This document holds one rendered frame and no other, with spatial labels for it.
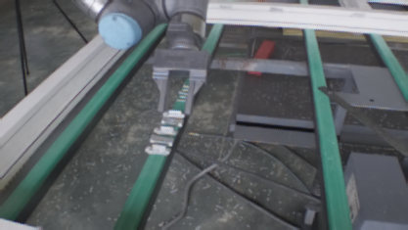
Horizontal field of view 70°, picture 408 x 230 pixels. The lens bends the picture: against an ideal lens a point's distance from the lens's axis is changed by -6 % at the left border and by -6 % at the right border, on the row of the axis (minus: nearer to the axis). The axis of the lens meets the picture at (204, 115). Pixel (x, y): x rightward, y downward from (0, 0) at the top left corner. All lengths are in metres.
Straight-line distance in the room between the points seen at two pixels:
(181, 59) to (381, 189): 0.59
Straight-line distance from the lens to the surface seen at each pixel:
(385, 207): 0.84
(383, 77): 1.00
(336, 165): 0.63
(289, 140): 1.13
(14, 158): 0.71
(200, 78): 0.72
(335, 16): 1.24
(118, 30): 0.74
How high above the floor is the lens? 1.29
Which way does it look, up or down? 37 degrees down
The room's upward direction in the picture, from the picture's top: 2 degrees counter-clockwise
